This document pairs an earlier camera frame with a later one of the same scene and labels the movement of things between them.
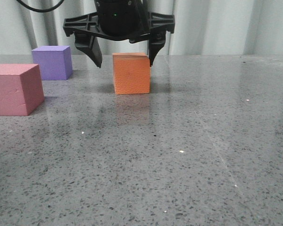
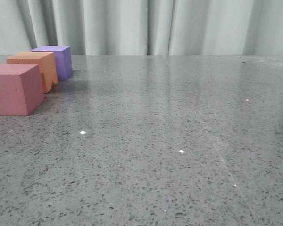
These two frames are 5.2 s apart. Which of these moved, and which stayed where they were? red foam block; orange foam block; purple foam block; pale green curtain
Moved: orange foam block
Stayed: pale green curtain; red foam block; purple foam block
